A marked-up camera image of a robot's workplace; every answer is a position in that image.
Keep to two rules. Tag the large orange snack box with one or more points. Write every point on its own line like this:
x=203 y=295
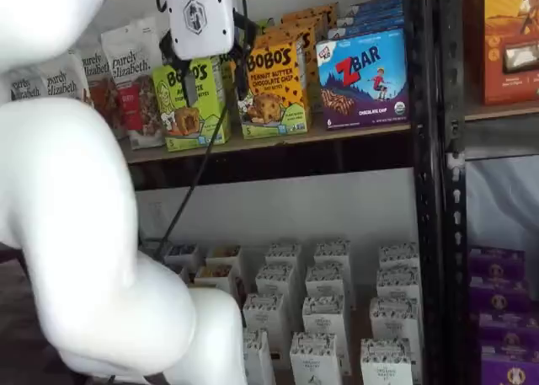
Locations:
x=505 y=22

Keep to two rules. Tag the purple snack box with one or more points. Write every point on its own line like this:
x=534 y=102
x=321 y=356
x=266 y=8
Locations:
x=509 y=368
x=499 y=294
x=497 y=263
x=509 y=330

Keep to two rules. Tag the white wall outlet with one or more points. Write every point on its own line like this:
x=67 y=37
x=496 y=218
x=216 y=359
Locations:
x=154 y=215

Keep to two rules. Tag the black metal shelf frame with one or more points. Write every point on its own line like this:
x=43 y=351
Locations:
x=455 y=86

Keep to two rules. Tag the green Bobo's apple pie box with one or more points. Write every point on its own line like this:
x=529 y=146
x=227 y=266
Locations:
x=185 y=124
x=225 y=81
x=263 y=28

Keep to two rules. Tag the red label granola bag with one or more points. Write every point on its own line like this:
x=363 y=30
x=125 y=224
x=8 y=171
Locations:
x=135 y=107

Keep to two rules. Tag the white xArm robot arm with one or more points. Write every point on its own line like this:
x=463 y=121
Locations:
x=63 y=170

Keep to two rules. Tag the white blue oatmeal box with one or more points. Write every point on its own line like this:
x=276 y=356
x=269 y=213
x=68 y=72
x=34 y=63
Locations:
x=181 y=254

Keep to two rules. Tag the blue Zbar box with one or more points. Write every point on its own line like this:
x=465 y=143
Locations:
x=375 y=6
x=362 y=86
x=370 y=17
x=370 y=28

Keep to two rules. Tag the metal and wood shelf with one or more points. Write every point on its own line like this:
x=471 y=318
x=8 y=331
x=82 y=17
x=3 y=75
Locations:
x=425 y=191

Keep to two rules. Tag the white carton boxes group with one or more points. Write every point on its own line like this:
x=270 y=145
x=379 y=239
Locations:
x=358 y=322

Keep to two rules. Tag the white yellow granola box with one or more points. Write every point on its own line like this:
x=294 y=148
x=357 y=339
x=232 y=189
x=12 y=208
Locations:
x=215 y=275
x=223 y=254

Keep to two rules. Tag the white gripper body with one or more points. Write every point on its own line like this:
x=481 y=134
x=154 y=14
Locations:
x=198 y=18

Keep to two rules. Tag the wooden shelf board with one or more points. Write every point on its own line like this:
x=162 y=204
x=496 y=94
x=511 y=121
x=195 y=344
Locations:
x=337 y=132
x=497 y=112

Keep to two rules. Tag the white granola bag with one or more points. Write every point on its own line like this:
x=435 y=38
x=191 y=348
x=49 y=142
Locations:
x=153 y=29
x=63 y=86
x=25 y=90

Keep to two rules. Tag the white patterned carton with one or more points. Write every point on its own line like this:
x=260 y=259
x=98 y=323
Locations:
x=324 y=317
x=273 y=281
x=259 y=359
x=316 y=359
x=396 y=319
x=326 y=281
x=385 y=362
x=398 y=256
x=284 y=254
x=265 y=317
x=332 y=254
x=398 y=284

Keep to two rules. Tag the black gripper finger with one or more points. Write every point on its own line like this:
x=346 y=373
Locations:
x=190 y=86
x=244 y=73

